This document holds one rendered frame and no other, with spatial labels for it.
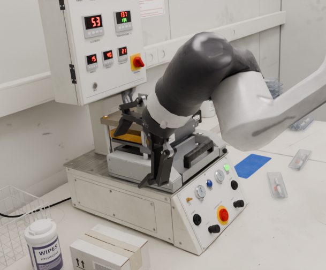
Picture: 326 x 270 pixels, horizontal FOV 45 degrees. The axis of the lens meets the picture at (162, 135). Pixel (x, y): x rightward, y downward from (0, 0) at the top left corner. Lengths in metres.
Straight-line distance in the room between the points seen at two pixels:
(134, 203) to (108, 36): 0.54
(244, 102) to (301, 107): 0.08
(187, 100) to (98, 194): 0.76
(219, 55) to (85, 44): 0.70
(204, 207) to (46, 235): 0.46
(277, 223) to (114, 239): 0.52
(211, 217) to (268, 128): 0.65
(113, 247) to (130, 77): 0.60
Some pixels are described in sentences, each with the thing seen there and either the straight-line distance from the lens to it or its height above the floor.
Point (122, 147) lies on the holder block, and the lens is 1.31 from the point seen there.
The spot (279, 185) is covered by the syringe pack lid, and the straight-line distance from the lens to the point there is 1.50.
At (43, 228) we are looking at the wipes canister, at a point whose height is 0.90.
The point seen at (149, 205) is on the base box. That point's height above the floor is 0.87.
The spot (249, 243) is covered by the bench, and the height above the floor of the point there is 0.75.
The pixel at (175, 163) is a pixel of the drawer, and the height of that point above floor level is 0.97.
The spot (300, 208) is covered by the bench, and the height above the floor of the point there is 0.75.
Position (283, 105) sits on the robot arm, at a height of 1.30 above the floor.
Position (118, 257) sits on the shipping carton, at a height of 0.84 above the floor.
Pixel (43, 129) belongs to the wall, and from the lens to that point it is 1.60.
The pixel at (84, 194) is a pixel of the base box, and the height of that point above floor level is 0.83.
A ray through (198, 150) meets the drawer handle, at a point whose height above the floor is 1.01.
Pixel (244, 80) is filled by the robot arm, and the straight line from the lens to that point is 0.65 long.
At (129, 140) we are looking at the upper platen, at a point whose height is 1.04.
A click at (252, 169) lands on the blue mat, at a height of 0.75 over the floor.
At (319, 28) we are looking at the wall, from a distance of 3.56.
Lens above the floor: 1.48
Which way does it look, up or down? 21 degrees down
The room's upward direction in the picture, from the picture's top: 5 degrees counter-clockwise
